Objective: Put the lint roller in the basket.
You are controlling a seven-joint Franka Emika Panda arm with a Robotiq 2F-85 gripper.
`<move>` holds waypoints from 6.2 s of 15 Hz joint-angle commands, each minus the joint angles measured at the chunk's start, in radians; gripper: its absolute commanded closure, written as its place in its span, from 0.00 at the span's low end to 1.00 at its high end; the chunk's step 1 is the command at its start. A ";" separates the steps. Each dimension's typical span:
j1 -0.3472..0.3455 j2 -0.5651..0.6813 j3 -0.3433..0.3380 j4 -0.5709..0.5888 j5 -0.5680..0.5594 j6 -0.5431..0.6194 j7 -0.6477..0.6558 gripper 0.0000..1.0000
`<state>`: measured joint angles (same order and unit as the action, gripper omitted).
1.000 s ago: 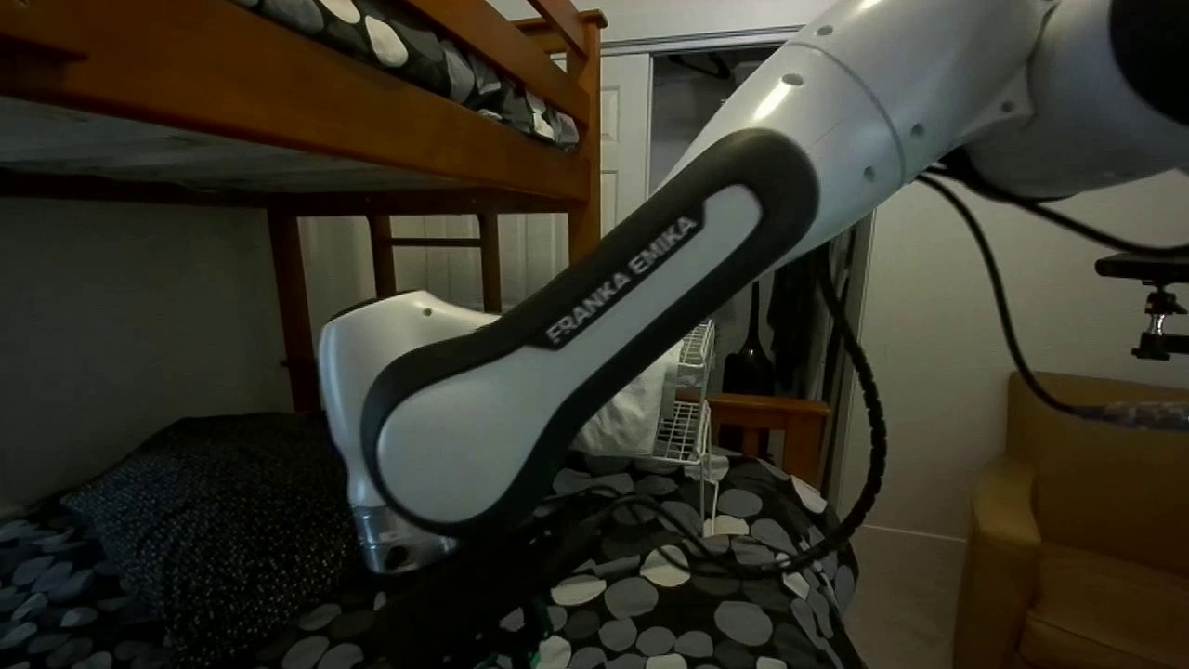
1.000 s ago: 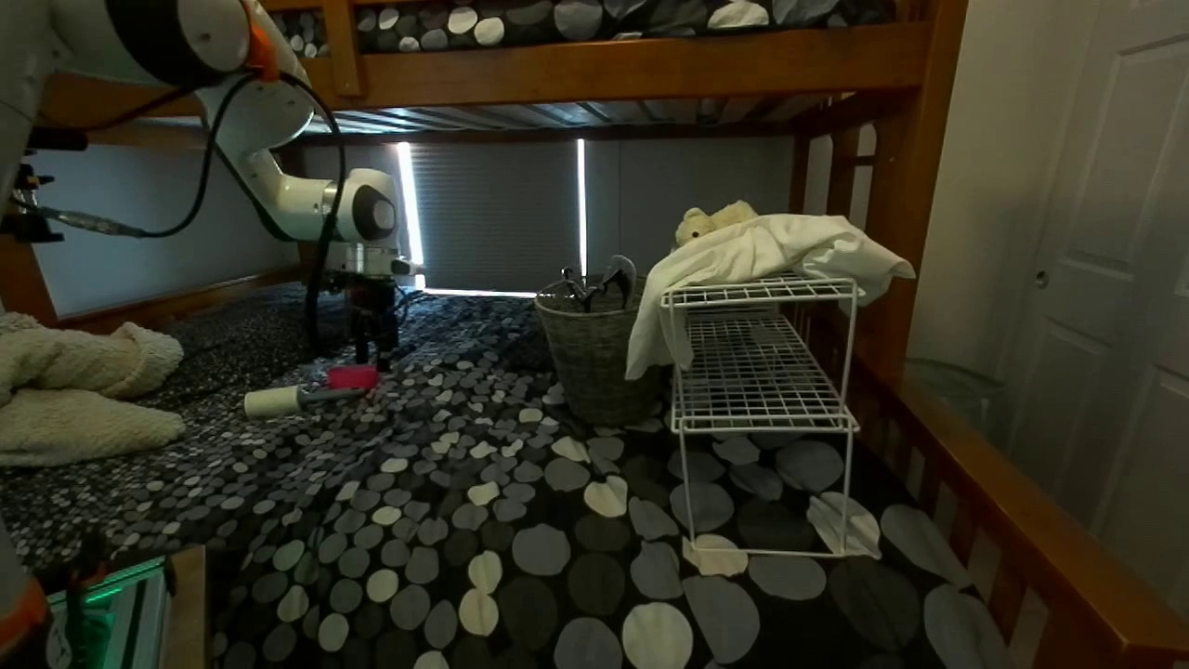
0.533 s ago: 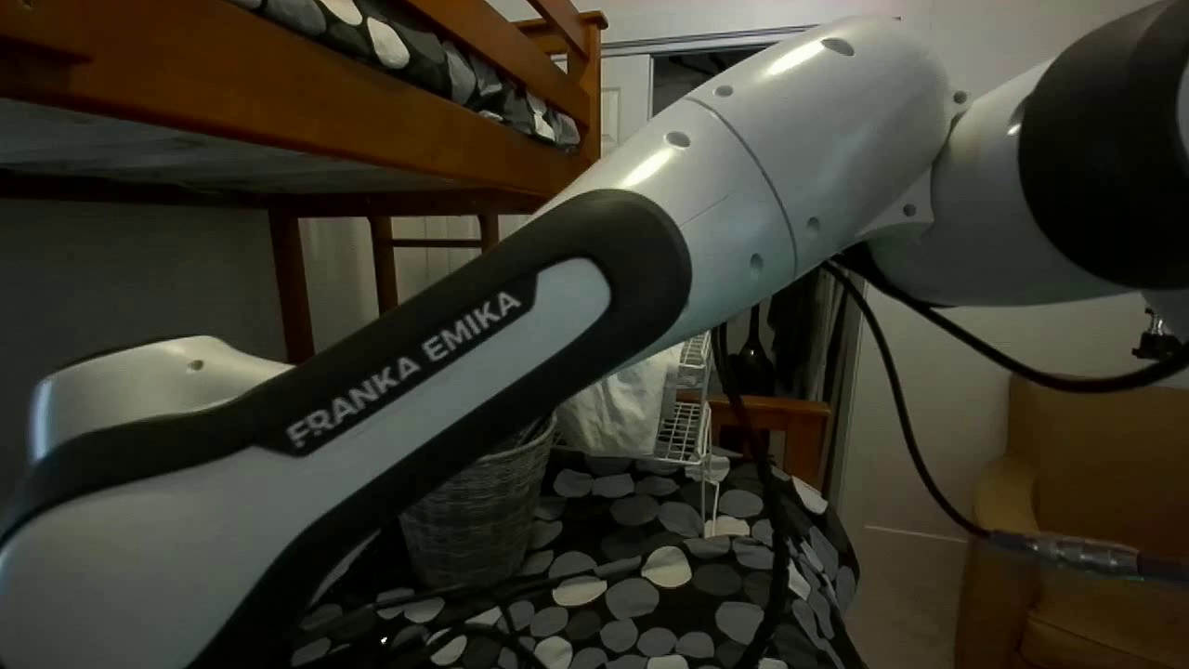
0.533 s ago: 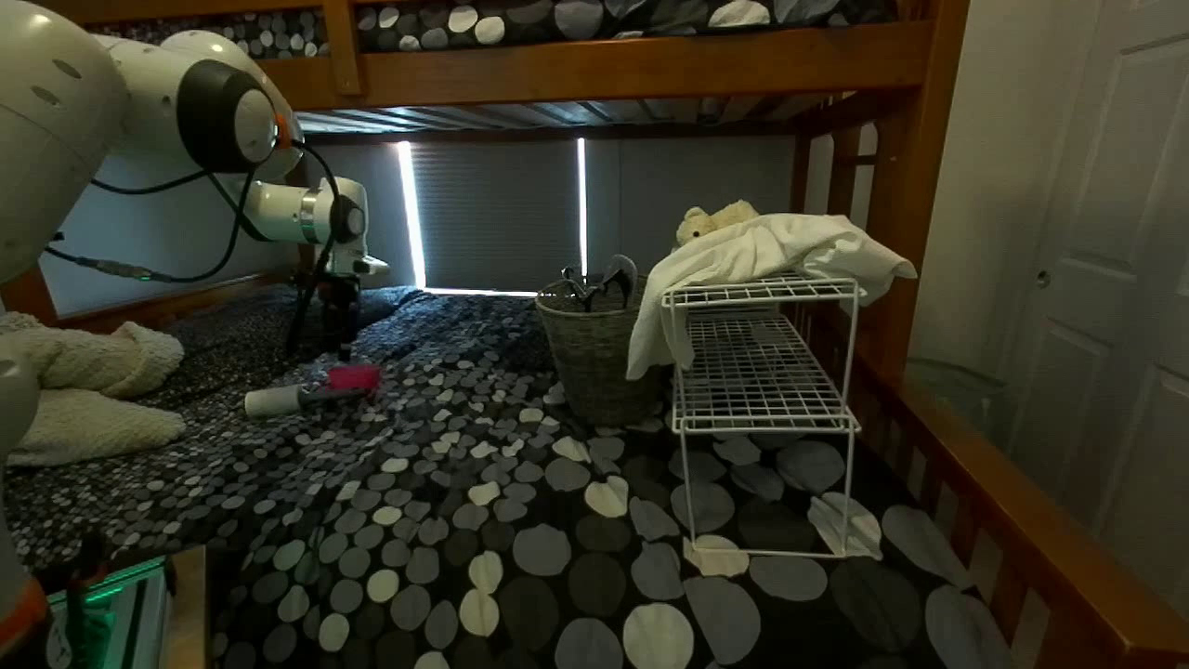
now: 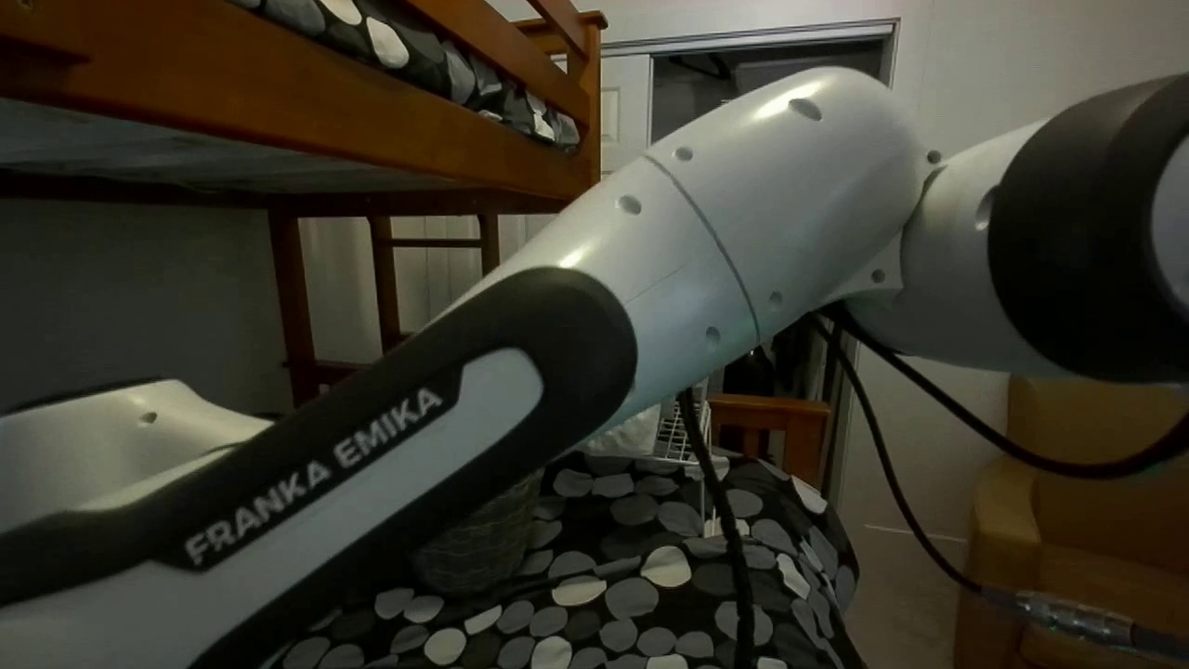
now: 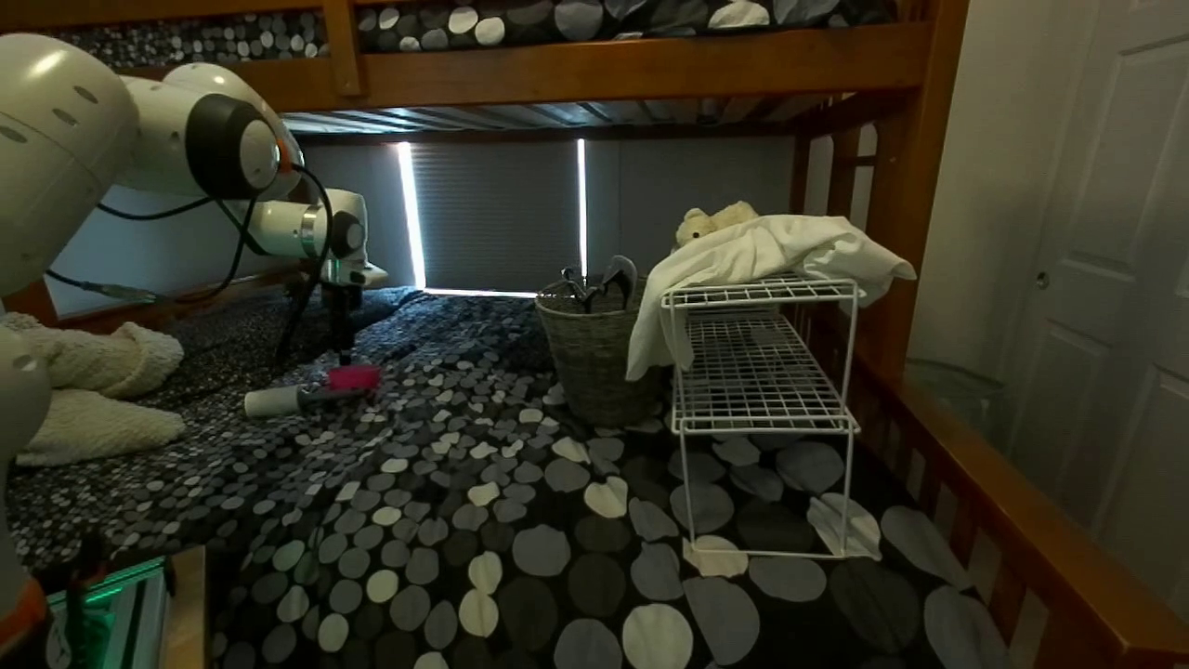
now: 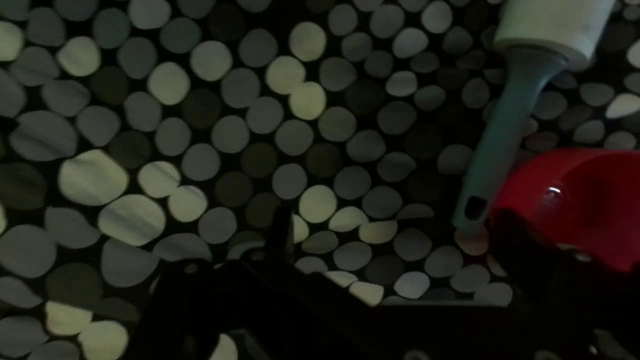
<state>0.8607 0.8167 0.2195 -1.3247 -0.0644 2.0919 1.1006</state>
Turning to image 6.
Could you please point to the black pebble print bedspread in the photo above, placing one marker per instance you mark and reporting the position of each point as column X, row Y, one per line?
column 497, row 523

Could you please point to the pale yellow plush toy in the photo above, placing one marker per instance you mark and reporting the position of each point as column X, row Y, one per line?
column 711, row 221

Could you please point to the white cloth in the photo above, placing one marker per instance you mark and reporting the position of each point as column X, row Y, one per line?
column 768, row 248

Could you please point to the grey window blind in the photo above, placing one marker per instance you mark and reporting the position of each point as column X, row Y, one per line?
column 680, row 186
column 497, row 210
column 354, row 172

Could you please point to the woven wicker basket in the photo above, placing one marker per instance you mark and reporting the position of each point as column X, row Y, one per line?
column 594, row 360

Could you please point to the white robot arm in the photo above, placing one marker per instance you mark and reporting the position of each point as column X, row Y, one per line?
column 74, row 135

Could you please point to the green lit box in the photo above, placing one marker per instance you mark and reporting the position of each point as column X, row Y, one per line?
column 115, row 615

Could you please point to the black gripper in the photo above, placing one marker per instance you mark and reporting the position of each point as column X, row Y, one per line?
column 342, row 300

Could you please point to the translucent round bin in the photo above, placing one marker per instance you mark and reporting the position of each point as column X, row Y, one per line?
column 951, row 394

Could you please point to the white panel door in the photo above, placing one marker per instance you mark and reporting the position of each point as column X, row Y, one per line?
column 1117, row 248

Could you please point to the pebble print mattress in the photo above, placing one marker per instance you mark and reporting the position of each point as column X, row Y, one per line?
column 497, row 19

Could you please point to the brown wooden bunk bed frame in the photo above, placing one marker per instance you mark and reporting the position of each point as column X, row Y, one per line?
column 643, row 63

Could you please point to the dark items in basket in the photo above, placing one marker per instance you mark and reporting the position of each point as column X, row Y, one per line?
column 608, row 289

